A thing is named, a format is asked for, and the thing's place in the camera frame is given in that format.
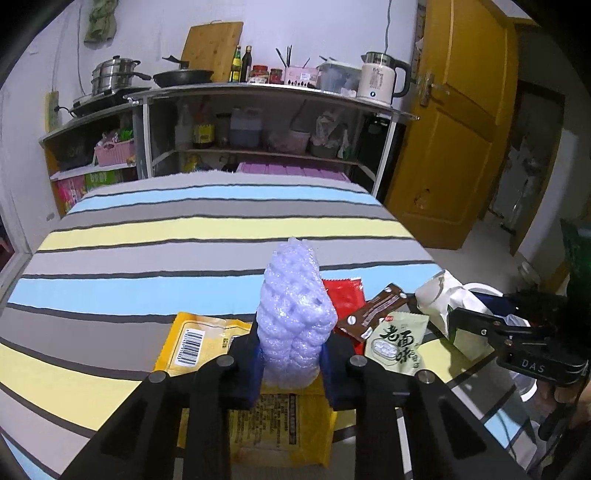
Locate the black induction cooker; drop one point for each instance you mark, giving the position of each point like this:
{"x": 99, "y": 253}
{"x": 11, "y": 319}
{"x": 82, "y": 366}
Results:
{"x": 106, "y": 99}

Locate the grey side shelf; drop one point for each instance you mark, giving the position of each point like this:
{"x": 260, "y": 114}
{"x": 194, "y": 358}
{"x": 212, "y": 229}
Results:
{"x": 74, "y": 124}

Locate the person's right hand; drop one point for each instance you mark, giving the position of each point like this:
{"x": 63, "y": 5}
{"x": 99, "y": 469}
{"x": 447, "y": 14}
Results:
{"x": 570, "y": 393}

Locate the metal kitchen rack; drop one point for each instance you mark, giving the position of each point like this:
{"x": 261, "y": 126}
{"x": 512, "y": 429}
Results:
{"x": 277, "y": 91}

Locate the brown snack packet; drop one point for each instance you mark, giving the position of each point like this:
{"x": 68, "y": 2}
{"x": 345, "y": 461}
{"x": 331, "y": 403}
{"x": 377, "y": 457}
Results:
{"x": 378, "y": 309}

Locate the purple storage box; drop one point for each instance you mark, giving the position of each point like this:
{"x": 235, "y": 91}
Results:
{"x": 291, "y": 168}

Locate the yellow wooden door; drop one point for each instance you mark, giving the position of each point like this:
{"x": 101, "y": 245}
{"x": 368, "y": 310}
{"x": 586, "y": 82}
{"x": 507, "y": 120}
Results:
{"x": 452, "y": 138}

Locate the red sauce jar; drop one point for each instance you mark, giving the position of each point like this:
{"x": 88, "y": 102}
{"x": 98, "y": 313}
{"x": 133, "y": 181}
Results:
{"x": 258, "y": 74}
{"x": 275, "y": 76}

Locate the yellow-green power strip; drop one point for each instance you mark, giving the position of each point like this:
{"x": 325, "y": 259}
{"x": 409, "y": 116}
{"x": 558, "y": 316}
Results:
{"x": 52, "y": 110}

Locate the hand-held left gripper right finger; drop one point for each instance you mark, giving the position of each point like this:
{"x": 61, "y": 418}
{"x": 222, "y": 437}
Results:
{"x": 328, "y": 383}

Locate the white waste bin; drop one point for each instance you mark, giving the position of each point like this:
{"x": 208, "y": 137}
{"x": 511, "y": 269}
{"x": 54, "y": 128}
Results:
{"x": 528, "y": 390}

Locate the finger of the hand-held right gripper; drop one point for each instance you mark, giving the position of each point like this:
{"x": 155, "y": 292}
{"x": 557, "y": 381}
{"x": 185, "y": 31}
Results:
{"x": 480, "y": 323}
{"x": 494, "y": 303}

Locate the white foam fruit net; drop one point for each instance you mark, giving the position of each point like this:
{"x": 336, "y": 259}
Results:
{"x": 295, "y": 314}

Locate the clear plastic container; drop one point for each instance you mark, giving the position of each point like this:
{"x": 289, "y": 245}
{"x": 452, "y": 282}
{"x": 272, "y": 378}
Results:
{"x": 339, "y": 79}

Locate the wooden cutting board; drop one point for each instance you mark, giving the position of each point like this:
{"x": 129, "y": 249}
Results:
{"x": 212, "y": 48}

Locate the row of snack packs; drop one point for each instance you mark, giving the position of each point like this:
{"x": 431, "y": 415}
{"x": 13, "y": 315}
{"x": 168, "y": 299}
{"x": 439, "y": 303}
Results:
{"x": 87, "y": 187}

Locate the crumpled plastic bags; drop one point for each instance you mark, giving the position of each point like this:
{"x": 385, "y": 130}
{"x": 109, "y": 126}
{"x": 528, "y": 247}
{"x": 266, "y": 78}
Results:
{"x": 330, "y": 136}

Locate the yellow snack packet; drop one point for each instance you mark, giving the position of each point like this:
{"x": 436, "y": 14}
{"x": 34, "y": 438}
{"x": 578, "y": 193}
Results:
{"x": 207, "y": 341}

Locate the cooking oil bottle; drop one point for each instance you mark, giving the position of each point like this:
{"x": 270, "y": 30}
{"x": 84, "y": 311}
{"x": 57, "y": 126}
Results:
{"x": 203, "y": 131}

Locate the striped bed sheet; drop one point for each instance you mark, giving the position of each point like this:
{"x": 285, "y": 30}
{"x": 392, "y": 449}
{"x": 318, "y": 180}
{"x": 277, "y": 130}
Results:
{"x": 138, "y": 230}

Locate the dark sauce bottle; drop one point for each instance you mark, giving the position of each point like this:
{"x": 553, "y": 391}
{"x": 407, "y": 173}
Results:
{"x": 247, "y": 64}

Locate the green hanging cloth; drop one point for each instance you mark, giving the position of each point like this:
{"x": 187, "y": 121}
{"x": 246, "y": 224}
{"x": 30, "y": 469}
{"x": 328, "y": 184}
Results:
{"x": 99, "y": 23}

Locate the white paper bag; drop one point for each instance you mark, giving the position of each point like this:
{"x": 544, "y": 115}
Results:
{"x": 438, "y": 295}

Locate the pink chopstick holder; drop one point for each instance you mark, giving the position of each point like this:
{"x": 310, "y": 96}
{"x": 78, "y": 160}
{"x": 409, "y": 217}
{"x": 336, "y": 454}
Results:
{"x": 300, "y": 77}

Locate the white electric kettle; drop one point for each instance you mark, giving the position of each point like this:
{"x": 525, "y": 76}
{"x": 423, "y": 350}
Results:
{"x": 376, "y": 83}

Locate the red snack packet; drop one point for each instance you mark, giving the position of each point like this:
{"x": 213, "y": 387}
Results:
{"x": 344, "y": 295}

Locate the pink plastic basket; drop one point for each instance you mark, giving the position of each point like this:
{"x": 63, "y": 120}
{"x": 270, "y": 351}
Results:
{"x": 115, "y": 154}

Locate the white plastic bottle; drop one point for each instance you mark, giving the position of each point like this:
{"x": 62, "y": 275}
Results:
{"x": 183, "y": 129}

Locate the steel steamer pot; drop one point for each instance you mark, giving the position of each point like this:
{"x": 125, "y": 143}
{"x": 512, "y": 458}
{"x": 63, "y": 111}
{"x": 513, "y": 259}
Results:
{"x": 113, "y": 76}

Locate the grey jerry can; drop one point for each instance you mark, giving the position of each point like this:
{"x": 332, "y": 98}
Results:
{"x": 245, "y": 129}

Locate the pale green bun packet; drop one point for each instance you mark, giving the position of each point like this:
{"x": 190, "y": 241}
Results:
{"x": 397, "y": 341}

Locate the black frying pan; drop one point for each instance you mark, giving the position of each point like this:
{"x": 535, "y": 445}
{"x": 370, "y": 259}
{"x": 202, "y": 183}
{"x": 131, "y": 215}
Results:
{"x": 184, "y": 77}

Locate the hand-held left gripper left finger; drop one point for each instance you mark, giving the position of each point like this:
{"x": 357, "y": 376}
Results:
{"x": 255, "y": 383}

